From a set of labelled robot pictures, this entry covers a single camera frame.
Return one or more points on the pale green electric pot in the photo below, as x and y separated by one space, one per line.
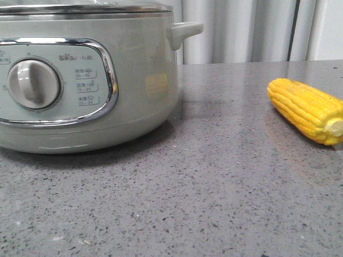
118 75

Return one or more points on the yellow corn cob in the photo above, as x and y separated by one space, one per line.
316 114

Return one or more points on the glass lid with steel rim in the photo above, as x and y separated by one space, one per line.
84 7

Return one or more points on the white curtain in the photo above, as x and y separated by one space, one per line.
261 31

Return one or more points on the grey timer knob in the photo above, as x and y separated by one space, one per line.
33 84

